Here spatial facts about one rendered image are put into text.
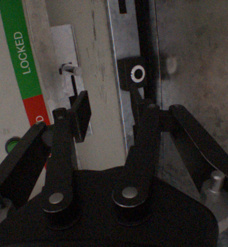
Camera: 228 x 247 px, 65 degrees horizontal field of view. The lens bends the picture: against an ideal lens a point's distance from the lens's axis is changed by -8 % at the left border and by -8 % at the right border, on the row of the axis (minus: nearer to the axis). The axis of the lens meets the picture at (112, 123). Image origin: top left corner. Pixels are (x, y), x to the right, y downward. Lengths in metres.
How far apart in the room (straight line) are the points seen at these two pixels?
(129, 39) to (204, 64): 0.15
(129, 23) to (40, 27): 0.17
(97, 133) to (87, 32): 0.19
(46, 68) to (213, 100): 0.26
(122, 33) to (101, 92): 0.12
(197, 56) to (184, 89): 0.07
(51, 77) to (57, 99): 0.03
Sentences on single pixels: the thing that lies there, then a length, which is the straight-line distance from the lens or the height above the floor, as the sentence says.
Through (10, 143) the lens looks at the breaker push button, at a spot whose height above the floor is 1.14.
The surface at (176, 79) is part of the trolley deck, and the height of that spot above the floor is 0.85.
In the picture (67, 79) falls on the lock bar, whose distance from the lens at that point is 0.36.
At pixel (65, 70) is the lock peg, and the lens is 0.34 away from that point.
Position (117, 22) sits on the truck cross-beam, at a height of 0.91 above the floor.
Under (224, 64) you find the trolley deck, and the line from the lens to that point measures 0.31.
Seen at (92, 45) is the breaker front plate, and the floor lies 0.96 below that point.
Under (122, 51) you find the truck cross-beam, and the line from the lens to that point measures 0.38.
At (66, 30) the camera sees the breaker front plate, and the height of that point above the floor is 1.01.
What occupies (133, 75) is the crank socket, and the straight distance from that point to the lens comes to 0.36.
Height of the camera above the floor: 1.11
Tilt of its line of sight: 24 degrees down
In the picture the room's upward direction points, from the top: 110 degrees counter-clockwise
